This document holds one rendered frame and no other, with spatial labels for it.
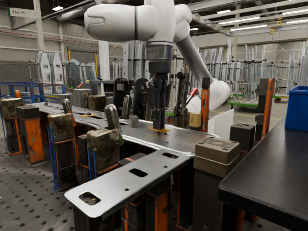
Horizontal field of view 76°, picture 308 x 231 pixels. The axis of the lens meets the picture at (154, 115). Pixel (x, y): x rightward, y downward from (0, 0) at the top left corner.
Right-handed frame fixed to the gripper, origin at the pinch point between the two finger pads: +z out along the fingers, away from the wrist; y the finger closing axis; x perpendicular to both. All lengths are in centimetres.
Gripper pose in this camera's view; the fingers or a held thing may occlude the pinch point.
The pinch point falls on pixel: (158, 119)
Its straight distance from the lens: 71.8
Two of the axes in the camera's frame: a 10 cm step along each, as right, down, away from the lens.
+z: 0.0, 9.8, 2.1
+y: -6.5, 1.6, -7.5
